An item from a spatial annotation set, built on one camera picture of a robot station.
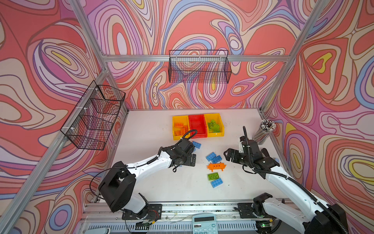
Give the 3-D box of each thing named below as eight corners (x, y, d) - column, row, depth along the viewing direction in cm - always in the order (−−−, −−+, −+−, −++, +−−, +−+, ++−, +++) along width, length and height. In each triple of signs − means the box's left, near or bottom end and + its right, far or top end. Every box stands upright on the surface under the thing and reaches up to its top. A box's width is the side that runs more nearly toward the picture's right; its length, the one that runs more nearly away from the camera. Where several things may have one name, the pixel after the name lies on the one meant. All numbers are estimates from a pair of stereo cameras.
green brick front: (208, 180, 86) (208, 179, 84) (206, 175, 88) (207, 174, 86) (218, 178, 87) (219, 177, 85) (217, 173, 89) (217, 171, 87)
